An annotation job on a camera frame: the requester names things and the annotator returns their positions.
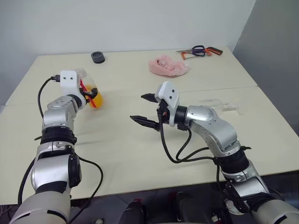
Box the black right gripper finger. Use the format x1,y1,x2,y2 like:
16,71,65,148
129,115,161,131
141,93,157,103

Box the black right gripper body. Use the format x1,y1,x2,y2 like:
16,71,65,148
155,98,170,132

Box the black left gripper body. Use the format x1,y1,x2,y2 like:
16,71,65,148
80,85,92,103

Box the bottle with orange liquid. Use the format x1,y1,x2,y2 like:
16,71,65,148
76,67,105,110

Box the grey tape roll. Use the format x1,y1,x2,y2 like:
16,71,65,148
91,51,106,64

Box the pink fluffy cloth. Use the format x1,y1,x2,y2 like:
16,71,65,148
149,53,190,77

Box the orange hacksaw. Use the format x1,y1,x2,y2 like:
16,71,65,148
181,46,223,61

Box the dark rounded shape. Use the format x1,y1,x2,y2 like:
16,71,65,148
119,200,147,224
174,191,200,224

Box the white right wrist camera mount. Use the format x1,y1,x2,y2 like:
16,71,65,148
155,81,180,127

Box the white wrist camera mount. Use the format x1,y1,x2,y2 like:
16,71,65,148
60,70,86,105
155,81,180,127

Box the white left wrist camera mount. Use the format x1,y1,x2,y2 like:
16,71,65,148
60,70,86,105

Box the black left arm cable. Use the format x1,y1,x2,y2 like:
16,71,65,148
69,157,104,222
37,74,62,117
17,161,36,206

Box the dark-handled scissors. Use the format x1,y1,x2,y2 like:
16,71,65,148
176,45,209,57

